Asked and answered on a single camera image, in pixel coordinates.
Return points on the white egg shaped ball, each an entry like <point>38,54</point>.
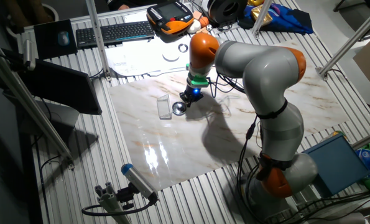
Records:
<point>193,26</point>

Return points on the black keyboard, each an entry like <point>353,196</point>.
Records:
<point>116,33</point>

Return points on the black mouse pad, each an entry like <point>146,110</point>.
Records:
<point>48,43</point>

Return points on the grey computer mouse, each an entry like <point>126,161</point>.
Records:
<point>63,38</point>

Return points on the light wooden block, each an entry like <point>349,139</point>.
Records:
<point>197,15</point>
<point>202,30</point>

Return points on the aluminium frame bar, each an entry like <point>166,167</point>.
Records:
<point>32,109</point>
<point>368,139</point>

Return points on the clear plastic box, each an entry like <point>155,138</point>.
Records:
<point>164,107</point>

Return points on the aluminium camera mount profile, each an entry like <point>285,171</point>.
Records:
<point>110,202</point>

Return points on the silver orange robot arm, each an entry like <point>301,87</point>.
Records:
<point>265,68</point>

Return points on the silver camera blue cap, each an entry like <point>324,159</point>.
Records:
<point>138,180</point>

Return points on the printed paper sheets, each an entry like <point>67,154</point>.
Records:
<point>135,59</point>

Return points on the black monitor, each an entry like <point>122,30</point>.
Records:
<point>63,87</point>

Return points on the small shiny metal dish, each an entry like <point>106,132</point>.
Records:
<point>178,48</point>

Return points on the mini soccer ball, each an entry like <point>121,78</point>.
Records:
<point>209,27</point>

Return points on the orange black teach pendant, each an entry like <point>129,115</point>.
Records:
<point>170,17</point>

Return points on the person's hand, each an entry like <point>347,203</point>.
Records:
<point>123,7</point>

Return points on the aluminium frame post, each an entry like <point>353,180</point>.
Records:
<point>352,39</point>
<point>260,18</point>
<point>97,37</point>

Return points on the marble pattern board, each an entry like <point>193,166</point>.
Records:
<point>187,140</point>

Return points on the silver camera on frame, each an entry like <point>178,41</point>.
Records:
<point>28,54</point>

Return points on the white ceramic dish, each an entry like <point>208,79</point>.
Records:
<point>171,56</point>

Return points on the orange toy basketball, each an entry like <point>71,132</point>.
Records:
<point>204,21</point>

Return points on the blue box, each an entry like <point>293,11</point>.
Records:
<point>340,165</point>

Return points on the blue white packet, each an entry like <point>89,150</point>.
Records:
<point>365,157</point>

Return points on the round metal plate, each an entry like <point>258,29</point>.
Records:
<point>179,109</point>

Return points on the gold foil object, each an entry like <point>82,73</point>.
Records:
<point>267,17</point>
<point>255,2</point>

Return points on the black filament spool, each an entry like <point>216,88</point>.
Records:
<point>219,14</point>

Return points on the blue cloth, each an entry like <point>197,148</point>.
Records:
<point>290,20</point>

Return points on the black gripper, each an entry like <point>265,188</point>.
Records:
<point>193,94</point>

